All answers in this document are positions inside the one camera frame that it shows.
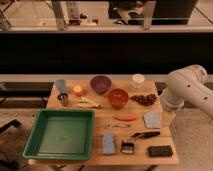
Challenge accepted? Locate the black handled brush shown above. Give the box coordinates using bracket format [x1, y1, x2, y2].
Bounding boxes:
[121, 131, 160, 154]

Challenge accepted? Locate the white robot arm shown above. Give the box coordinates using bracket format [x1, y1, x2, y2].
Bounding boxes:
[159, 65, 213, 120]

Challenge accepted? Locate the green plastic tray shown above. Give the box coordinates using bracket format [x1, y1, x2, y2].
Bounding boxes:
[23, 109, 95, 161]

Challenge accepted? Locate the grey blue cloth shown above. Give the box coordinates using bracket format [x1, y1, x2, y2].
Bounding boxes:
[143, 110, 161, 129]

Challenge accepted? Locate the bunch of dark grapes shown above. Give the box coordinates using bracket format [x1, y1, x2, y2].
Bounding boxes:
[130, 94, 157, 106]

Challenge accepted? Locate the black rectangular sponge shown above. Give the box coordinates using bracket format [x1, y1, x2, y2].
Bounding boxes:
[148, 145, 173, 157]

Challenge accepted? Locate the orange carrot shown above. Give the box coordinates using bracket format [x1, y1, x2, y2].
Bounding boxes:
[113, 115, 137, 121]

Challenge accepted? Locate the white lidded cup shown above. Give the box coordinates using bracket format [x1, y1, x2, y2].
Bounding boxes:
[131, 74, 145, 89]

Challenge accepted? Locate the red bowl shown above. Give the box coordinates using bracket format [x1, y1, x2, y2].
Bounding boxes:
[108, 89, 129, 109]

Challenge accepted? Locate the metal fork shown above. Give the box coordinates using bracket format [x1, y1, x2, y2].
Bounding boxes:
[103, 124, 131, 129]

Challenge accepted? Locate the blue sponge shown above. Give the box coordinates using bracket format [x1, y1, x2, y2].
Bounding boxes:
[102, 132, 116, 155]

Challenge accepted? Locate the purple bowl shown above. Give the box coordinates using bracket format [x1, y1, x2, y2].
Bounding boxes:
[90, 75, 112, 94]

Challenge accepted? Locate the yellow banana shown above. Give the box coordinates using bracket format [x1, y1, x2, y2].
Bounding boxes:
[77, 97, 101, 109]

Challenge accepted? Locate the orange fruit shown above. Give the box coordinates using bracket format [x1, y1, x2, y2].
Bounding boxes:
[73, 85, 84, 97]

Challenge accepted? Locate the small metal cup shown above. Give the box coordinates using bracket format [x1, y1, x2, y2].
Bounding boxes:
[57, 93, 69, 106]

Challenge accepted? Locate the blue cup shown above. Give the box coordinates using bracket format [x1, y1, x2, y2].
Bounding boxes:
[55, 79, 67, 93]

